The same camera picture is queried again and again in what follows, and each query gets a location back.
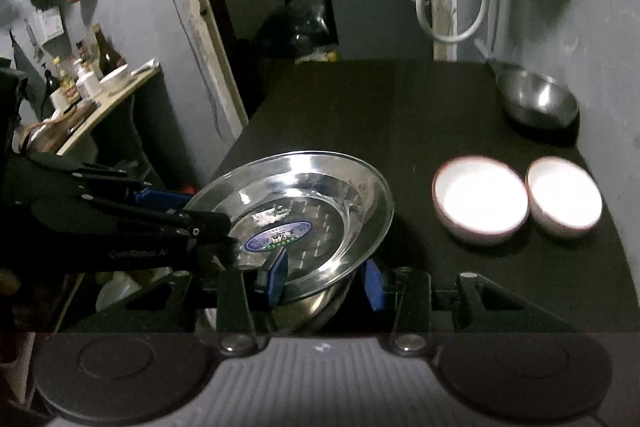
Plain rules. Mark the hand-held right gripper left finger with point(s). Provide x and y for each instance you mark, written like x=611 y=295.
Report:
x=277 y=279

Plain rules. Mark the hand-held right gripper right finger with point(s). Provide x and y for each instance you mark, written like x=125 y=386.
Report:
x=374 y=289

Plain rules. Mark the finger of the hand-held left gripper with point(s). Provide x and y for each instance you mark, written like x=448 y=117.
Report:
x=205 y=224
x=157 y=198

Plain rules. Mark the plain steel plate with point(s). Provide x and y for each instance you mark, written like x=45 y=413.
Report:
x=322 y=307

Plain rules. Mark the steel plate with round sticker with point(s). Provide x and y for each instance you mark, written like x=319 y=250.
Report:
x=310 y=187

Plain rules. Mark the large white red-rimmed bowl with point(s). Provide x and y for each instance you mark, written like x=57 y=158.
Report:
x=480 y=199

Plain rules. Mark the small white red-rimmed bowl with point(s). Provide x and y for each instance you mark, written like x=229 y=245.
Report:
x=565 y=197

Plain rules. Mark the steel bowl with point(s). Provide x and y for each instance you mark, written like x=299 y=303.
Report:
x=540 y=99

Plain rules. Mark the white plastic bag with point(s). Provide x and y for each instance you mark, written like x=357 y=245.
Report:
x=120 y=289

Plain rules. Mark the wooden board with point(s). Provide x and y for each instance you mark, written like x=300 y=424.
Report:
x=50 y=134

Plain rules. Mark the wooden side counter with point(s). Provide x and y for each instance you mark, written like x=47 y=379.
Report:
x=125 y=94

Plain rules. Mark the white ceramic bowl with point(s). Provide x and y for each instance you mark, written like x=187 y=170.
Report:
x=116 y=78

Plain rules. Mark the white jar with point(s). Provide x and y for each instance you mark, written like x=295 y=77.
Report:
x=87 y=86

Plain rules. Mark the brown glass bottle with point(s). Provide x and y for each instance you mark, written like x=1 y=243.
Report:
x=107 y=54

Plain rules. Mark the dark sauce bottle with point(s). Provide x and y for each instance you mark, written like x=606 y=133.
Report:
x=52 y=84

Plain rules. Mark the white paper sheet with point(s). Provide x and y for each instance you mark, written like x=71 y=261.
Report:
x=52 y=27

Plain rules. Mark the black plastic bag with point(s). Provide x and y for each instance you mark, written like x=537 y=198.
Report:
x=305 y=27

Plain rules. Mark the dark cabinet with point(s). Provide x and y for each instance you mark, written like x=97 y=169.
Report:
x=380 y=12

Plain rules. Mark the worn door frame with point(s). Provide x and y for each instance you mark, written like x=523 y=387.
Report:
x=200 y=7

